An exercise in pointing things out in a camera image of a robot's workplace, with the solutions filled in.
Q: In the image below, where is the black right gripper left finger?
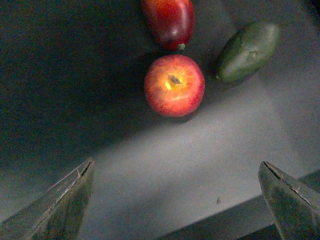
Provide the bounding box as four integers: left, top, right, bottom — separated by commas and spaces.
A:
0, 158, 95, 240

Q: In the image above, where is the green avocado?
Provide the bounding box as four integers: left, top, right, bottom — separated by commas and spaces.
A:
215, 21, 281, 83

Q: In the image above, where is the red mango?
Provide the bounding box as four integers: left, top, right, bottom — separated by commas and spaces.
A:
140, 0, 195, 51

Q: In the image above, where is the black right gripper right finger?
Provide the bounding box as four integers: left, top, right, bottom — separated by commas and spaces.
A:
258, 161, 320, 240

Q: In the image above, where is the red yellow apple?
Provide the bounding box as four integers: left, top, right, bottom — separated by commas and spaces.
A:
144, 54, 205, 118

